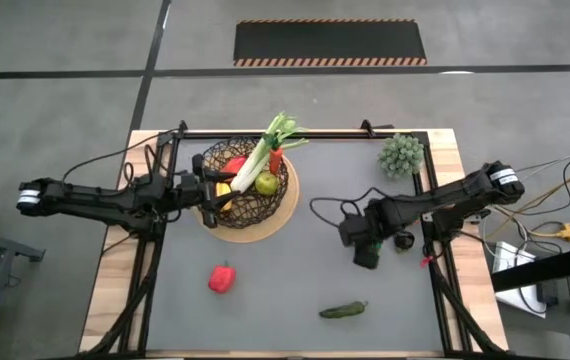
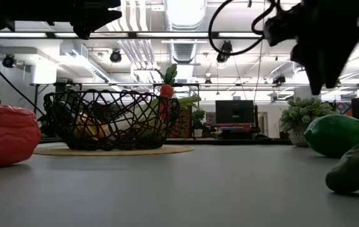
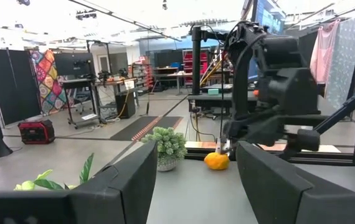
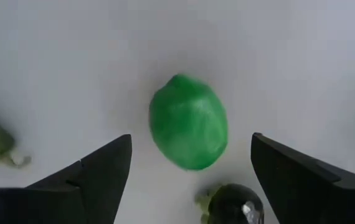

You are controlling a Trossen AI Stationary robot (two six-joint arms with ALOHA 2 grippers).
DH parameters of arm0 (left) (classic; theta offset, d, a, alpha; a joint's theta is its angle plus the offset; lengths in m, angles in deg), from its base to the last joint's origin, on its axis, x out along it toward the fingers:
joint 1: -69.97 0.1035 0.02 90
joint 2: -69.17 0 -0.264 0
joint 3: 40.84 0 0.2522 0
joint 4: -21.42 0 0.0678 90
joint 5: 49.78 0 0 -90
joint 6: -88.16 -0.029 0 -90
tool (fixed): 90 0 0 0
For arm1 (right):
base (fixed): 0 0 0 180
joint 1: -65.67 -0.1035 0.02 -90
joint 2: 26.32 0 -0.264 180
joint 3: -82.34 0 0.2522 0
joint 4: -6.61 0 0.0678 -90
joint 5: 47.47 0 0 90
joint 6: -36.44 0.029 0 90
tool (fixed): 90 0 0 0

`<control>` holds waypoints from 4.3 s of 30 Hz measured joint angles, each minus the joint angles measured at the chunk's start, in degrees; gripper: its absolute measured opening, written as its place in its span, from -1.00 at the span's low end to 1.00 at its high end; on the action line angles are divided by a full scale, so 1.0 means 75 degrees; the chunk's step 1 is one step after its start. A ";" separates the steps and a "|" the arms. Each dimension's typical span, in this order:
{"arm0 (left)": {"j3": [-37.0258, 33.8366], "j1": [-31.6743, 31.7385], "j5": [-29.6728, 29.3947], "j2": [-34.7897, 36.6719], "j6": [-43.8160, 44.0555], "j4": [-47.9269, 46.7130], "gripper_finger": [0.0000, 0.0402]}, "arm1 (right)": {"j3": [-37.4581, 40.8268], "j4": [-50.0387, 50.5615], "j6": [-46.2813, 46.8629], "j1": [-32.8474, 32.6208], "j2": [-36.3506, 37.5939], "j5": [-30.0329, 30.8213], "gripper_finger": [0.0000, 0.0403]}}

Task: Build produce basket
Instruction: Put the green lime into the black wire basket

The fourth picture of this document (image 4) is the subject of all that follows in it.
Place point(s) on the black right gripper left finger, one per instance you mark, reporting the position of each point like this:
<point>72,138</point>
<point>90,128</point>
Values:
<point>81,193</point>

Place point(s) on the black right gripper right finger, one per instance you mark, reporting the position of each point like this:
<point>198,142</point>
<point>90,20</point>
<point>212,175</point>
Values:
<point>305,193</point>

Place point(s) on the dark green glossy pepper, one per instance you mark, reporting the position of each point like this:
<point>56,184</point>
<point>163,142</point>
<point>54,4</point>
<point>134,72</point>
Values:
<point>230,202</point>

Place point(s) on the green lime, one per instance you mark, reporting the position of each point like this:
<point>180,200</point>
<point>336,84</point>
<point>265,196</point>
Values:
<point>188,124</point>

